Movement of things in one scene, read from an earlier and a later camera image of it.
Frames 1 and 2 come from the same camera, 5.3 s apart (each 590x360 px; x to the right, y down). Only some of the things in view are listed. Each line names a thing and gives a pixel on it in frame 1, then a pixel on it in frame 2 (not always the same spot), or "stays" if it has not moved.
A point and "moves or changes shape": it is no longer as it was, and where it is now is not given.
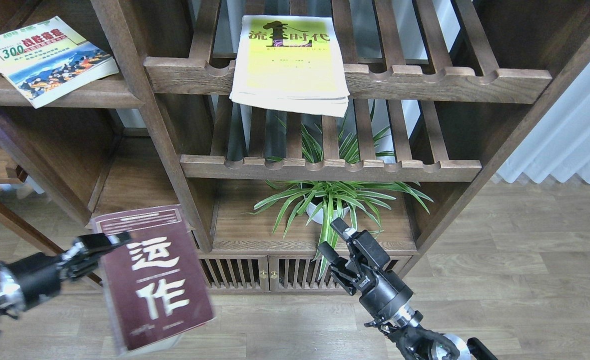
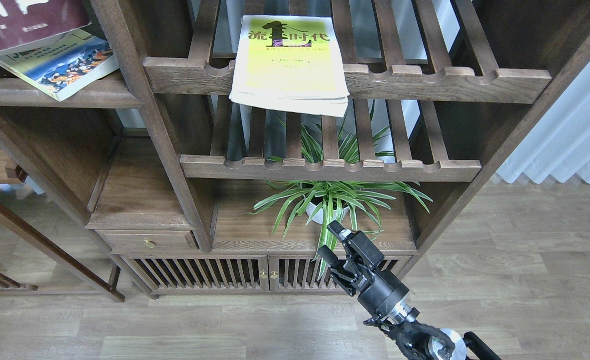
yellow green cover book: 292,62 stays
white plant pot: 316,213 stays
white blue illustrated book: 47,60 moves or changes shape
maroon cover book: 154,284 → 2,25
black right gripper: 384,292 stays
